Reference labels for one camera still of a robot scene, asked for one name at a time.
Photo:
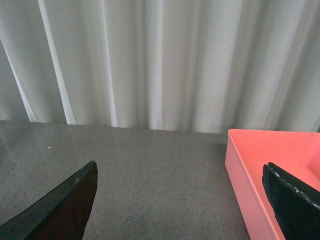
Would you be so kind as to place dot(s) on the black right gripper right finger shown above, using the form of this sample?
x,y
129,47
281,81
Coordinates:
x,y
296,205

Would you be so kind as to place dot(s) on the pink plastic box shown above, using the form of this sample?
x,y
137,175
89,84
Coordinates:
x,y
248,151

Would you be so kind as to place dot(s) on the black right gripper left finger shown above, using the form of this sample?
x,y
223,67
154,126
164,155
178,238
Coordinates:
x,y
62,214

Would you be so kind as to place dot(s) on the white curtain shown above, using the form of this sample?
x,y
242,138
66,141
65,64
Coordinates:
x,y
183,65

